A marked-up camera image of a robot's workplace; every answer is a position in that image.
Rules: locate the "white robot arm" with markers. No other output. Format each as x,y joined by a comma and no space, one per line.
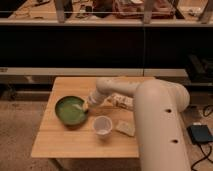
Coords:
156,106

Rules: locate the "green ceramic bowl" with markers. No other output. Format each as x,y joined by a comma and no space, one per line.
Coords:
70,110

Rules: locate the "clear plastic cup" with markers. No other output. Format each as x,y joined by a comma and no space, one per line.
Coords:
102,126

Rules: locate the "wooden table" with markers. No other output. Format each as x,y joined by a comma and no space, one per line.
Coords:
55,140

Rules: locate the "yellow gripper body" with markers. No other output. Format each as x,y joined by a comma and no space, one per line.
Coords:
85,106

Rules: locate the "long shelf bench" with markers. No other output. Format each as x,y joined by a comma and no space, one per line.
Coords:
92,72

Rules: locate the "beige sponge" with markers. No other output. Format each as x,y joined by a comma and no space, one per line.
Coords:
125,127

